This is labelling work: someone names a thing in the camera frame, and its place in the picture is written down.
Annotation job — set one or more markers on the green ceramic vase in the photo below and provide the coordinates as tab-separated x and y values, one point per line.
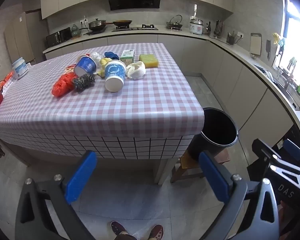
75	31

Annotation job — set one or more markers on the black microwave oven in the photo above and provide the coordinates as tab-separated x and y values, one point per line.
57	37

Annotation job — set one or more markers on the clear bag on wall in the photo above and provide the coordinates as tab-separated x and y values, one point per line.
195	11

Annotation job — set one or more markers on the black induction cooker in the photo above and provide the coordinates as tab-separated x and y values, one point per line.
93	32

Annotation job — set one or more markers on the yellow rubber gloves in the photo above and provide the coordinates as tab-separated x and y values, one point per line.
277	38

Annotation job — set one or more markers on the kitchen window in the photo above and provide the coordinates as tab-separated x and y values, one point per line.
296	42

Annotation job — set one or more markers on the white wall socket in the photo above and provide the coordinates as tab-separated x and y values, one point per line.
240	35
84	20

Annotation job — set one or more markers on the blue patterned paper cup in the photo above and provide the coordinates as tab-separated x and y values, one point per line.
115	72

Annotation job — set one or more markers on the black trash bin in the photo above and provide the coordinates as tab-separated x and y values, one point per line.
217	130

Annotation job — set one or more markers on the kitchen counter with cabinets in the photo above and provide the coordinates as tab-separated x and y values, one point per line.
230	75

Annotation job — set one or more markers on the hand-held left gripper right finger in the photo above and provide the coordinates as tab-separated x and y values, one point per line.
213	177

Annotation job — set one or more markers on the pink checked tablecloth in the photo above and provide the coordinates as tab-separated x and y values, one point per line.
140	100

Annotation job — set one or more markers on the person's right hand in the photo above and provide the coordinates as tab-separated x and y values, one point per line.
283	217

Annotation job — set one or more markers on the black cleaver knife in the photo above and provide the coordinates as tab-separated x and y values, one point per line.
268	48

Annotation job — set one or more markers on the person's left shoe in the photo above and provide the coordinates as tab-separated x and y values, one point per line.
118	228

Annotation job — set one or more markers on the white blue plastic tub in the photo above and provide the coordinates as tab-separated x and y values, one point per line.
20	68

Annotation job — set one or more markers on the black utensil holder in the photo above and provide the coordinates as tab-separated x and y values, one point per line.
230	40

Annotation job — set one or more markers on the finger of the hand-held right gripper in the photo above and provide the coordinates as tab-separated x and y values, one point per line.
292	148
262	150

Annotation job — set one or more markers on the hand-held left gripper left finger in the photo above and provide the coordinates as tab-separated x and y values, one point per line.
81	177

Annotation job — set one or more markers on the dark glass bottle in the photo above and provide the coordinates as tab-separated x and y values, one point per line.
208	30

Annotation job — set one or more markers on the clear plastic bag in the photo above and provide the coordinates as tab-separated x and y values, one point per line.
95	57

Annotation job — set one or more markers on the black gas stove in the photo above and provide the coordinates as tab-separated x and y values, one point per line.
135	28

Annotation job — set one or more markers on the black wok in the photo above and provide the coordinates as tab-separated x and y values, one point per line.
122	23

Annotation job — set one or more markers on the person's shoe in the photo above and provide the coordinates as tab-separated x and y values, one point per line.
156	232
118	228

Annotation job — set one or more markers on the white rice cooker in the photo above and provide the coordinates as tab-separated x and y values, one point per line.
196	27

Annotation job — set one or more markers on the lidded steel pan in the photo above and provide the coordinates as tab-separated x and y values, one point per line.
97	25

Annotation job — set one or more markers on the yellow sponge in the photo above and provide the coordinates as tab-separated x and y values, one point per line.
149	60

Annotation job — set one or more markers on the white crumpled plastic bag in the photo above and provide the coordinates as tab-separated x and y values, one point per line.
136	70

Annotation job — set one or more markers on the steel wool scourer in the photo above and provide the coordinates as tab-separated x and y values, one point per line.
78	85
90	78

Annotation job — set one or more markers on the wooden stool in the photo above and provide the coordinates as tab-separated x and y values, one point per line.
187	166

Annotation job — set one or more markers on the person's right shoe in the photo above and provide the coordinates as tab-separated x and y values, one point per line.
156	232

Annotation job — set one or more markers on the tall beige cabinet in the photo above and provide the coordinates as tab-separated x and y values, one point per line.
20	37

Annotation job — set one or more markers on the green milk carton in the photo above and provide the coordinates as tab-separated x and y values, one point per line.
128	53

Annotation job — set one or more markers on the red plastic bag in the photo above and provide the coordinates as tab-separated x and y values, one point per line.
63	85

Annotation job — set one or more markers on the white cutting board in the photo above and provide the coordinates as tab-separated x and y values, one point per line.
255	44

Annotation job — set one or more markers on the blue cloth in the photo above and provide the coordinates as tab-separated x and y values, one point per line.
111	55

